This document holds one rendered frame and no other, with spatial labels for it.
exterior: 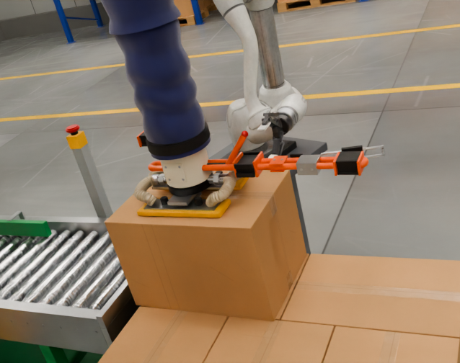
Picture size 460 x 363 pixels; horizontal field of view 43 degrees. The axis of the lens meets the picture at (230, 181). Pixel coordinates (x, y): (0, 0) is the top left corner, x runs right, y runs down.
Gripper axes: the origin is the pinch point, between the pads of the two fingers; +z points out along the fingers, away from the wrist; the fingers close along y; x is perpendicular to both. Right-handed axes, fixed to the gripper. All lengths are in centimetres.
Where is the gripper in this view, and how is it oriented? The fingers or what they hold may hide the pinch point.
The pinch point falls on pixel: (265, 146)
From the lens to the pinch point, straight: 214.2
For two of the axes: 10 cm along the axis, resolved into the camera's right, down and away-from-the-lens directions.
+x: -9.0, 0.0, 4.4
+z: -3.8, 5.0, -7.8
